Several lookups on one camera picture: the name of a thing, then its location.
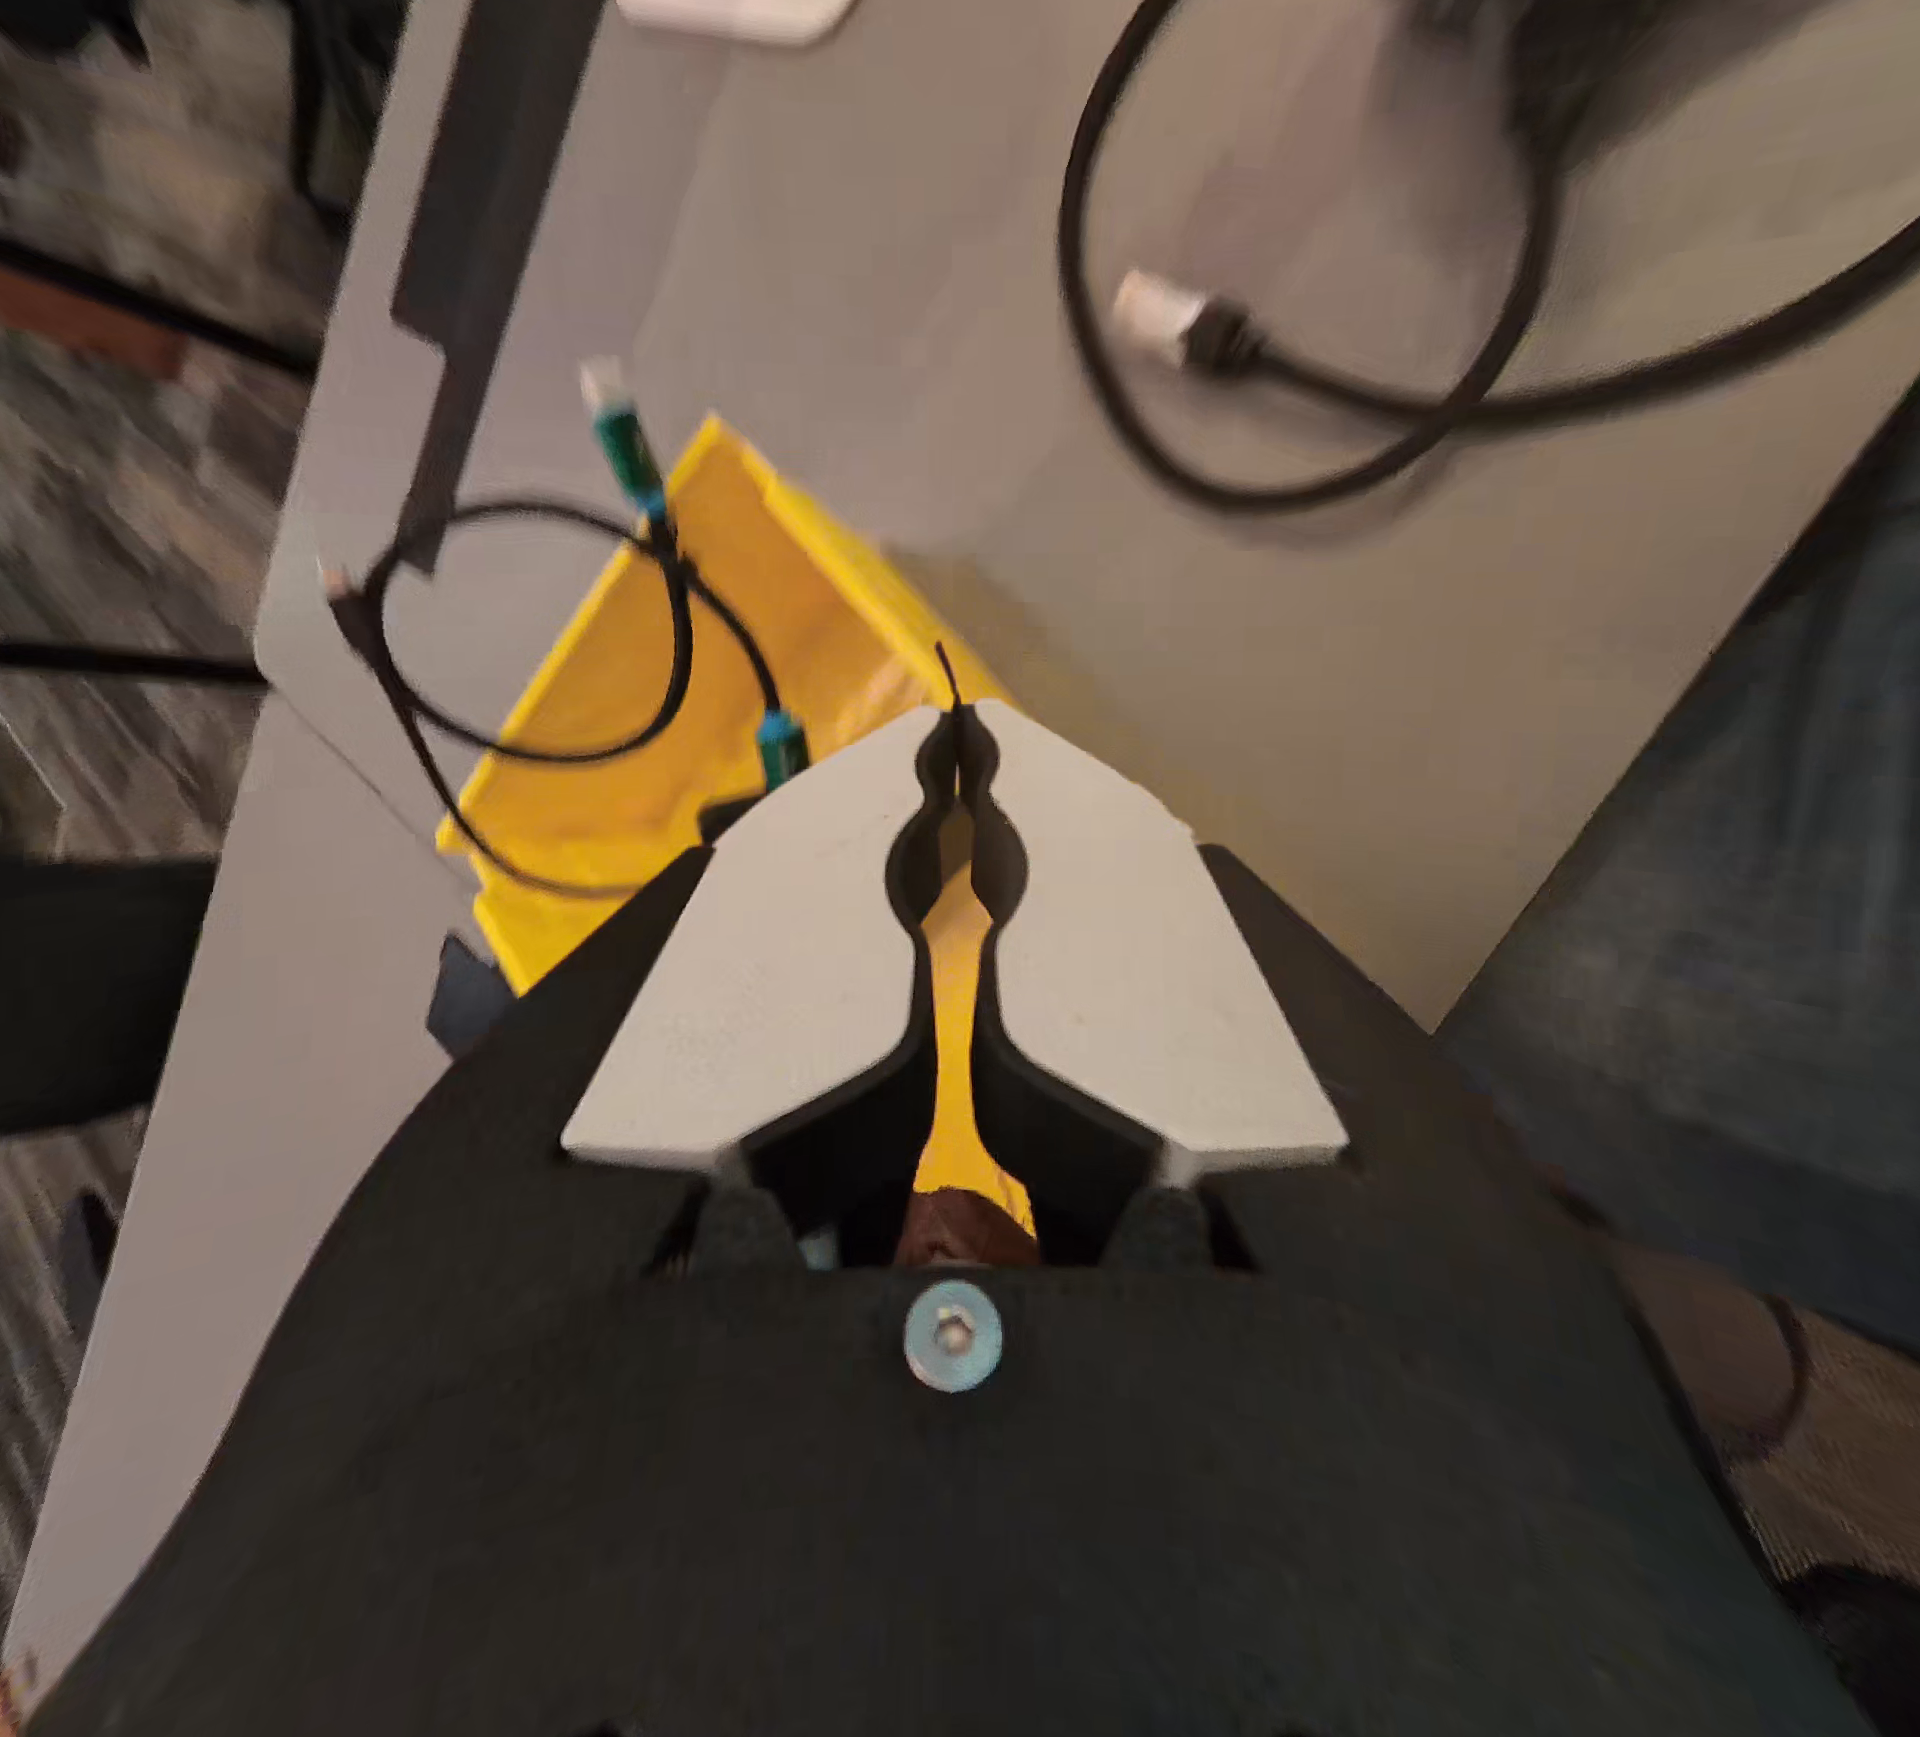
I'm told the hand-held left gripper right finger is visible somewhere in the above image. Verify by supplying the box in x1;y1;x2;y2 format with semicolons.
956;699;1352;1187

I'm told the black braided adapter cable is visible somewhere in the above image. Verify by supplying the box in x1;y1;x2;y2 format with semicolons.
1055;0;1920;516

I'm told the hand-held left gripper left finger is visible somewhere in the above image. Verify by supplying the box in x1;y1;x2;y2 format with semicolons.
558;702;965;1176

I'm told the person's blue jeans leg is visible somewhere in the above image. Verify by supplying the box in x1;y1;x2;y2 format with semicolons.
1431;417;1920;1365

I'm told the yellow plastic bin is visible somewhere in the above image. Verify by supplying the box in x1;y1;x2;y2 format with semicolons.
434;414;1040;1237

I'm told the green tipped thin cable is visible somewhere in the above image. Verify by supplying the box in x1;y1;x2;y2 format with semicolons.
366;355;707;766

